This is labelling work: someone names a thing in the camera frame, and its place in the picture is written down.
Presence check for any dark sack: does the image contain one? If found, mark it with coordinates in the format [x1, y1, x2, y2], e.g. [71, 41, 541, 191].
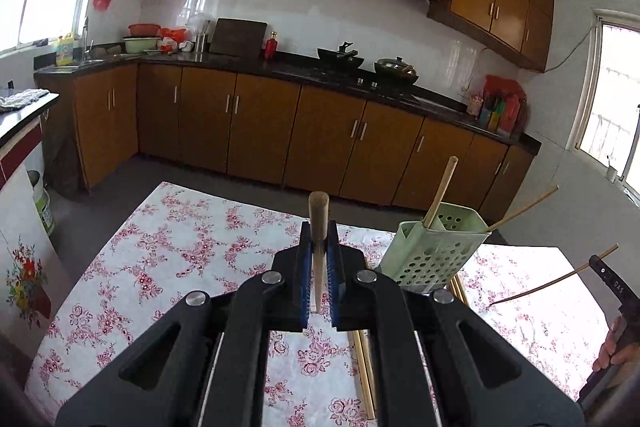
[42, 107, 82, 200]

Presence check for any black wok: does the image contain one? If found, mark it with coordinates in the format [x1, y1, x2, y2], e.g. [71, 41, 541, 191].
[317, 41, 365, 68]

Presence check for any black gas stove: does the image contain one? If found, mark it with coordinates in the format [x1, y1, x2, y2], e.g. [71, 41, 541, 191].
[272, 62, 426, 102]

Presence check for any dark wooden cutting board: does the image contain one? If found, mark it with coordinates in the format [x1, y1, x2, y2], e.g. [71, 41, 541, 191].
[209, 18, 268, 56]

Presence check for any person's right hand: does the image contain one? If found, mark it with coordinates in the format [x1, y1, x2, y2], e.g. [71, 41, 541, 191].
[592, 321, 628, 373]

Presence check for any white green bucket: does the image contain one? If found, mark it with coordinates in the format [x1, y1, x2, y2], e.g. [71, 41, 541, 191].
[27, 169, 56, 238]

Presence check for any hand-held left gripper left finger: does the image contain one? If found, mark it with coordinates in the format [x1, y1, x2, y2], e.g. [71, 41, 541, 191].
[55, 221, 314, 427]

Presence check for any orange plastic bag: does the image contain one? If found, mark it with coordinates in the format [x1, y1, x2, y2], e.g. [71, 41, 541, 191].
[160, 27, 188, 50]

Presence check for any green perforated utensil holder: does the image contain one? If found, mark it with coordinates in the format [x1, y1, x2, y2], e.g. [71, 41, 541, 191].
[376, 202, 493, 295]

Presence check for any red bag behind bottles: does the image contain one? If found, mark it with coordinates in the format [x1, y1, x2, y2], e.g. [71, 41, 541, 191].
[482, 74, 528, 108]

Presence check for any white cloth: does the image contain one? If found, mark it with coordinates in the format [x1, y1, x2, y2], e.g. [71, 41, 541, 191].
[0, 88, 51, 112]

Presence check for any white red floral tablecloth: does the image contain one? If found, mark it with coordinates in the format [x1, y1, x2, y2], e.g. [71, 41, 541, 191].
[25, 181, 621, 427]

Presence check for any yellow detergent bottle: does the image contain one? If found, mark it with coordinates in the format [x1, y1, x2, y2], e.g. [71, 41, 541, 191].
[55, 33, 77, 66]

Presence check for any steel sink faucet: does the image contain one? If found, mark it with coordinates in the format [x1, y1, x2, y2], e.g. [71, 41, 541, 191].
[81, 17, 96, 58]

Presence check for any narrow side window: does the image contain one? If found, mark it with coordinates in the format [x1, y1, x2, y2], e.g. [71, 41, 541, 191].
[575, 7, 640, 198]

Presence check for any wooden base cabinet run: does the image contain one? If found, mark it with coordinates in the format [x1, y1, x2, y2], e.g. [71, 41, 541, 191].
[35, 52, 542, 225]

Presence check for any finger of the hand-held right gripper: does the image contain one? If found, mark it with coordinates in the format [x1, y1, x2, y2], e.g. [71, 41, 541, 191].
[589, 254, 640, 308]

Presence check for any pale green basin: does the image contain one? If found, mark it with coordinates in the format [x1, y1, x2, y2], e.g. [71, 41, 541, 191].
[122, 36, 162, 54]

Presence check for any dark pot with lid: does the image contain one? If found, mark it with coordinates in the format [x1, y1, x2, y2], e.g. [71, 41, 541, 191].
[374, 56, 420, 85]

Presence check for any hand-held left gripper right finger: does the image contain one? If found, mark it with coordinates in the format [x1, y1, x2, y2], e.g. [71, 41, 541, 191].
[325, 221, 586, 427]

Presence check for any tiled counter with flower decal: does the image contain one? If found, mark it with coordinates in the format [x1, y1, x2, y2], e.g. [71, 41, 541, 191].
[0, 92, 73, 348]

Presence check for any cluster of condiment bottles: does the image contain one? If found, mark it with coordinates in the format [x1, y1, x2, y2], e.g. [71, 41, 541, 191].
[467, 89, 528, 140]

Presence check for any steel canister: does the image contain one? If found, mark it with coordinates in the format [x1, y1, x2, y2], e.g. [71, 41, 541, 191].
[192, 14, 213, 52]

